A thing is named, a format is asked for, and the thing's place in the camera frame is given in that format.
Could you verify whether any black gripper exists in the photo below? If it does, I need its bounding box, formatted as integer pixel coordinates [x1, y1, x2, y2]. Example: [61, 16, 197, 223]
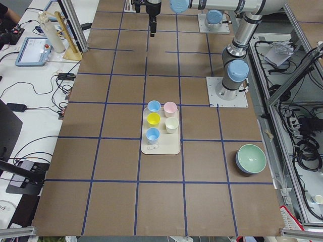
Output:
[146, 0, 162, 37]

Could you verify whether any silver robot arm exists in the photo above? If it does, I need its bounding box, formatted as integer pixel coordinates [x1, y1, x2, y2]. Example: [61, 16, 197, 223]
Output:
[205, 10, 224, 29]
[170, 0, 286, 92]

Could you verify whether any blue cup near front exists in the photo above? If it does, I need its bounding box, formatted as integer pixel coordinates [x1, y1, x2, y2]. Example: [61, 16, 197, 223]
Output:
[147, 100, 161, 112]

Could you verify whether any pink cup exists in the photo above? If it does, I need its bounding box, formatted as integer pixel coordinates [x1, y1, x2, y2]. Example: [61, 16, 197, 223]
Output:
[164, 101, 177, 117]

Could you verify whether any yellow cup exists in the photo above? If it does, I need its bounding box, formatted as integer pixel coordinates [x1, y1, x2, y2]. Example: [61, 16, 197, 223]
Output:
[147, 112, 161, 128]

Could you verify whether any cream cup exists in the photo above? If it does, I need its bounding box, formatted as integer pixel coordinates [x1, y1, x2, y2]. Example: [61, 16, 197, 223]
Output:
[165, 117, 179, 134]

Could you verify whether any blue cup at tray end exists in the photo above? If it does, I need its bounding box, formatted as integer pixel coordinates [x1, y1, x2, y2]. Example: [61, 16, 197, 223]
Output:
[145, 127, 160, 144]

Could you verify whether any wooden mug tree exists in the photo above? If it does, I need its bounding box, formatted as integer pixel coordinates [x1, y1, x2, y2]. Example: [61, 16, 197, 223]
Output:
[46, 11, 82, 61]

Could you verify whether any blue teach pendant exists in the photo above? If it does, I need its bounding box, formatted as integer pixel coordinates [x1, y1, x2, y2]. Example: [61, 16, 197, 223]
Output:
[15, 37, 52, 67]

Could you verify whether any beige plastic tray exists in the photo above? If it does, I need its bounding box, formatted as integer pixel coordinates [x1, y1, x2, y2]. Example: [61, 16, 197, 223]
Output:
[141, 107, 181, 155]

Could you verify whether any black power adapter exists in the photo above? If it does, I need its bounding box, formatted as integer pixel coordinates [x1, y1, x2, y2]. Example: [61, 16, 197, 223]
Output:
[7, 103, 27, 112]

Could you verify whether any blue-grey bowl underneath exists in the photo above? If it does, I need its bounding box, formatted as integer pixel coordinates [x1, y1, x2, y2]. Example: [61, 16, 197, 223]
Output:
[235, 149, 252, 174]

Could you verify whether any green bowl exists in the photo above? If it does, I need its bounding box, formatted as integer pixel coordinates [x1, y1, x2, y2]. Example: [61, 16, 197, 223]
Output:
[240, 144, 266, 174]

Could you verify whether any white wire cup rack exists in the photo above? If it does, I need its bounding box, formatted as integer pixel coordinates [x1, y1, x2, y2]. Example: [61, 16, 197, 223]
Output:
[124, 0, 136, 13]

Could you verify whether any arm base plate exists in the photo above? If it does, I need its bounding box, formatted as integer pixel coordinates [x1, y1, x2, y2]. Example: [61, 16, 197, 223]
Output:
[206, 77, 248, 108]
[197, 14, 230, 34]

